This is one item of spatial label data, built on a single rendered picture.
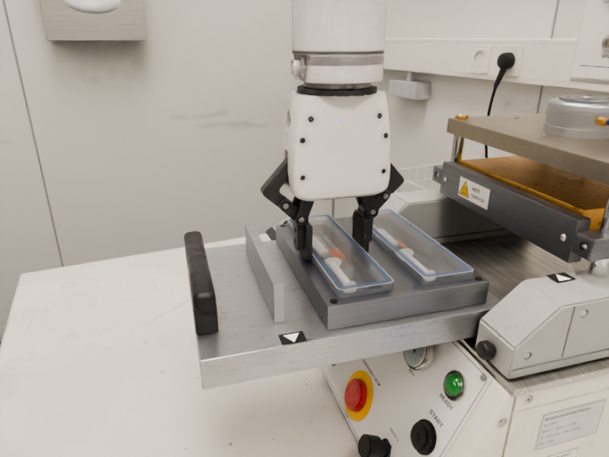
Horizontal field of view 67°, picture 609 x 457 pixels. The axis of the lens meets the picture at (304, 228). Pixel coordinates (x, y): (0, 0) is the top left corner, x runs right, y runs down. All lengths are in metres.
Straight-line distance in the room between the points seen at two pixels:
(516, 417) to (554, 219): 0.19
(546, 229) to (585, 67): 0.34
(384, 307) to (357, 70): 0.21
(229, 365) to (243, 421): 0.26
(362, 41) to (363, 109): 0.06
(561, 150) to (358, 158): 0.20
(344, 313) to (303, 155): 0.15
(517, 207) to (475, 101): 0.90
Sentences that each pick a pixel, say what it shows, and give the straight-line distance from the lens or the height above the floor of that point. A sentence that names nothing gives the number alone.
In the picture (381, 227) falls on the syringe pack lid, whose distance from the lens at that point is 0.56.
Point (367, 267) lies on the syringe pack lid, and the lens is 0.46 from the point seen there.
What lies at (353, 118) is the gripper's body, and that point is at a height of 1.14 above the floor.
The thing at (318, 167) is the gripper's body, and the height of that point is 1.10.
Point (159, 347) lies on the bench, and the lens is 0.80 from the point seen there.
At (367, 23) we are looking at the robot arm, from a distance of 0.42.
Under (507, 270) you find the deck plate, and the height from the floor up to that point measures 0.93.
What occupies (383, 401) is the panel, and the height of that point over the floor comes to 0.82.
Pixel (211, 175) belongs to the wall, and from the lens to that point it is 2.00.
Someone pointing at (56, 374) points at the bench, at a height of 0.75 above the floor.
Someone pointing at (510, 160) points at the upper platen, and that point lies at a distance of 0.68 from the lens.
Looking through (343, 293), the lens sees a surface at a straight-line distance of 0.42.
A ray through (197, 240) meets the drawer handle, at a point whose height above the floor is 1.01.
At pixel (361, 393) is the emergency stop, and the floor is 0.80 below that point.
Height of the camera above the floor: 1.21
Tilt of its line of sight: 22 degrees down
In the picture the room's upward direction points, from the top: straight up
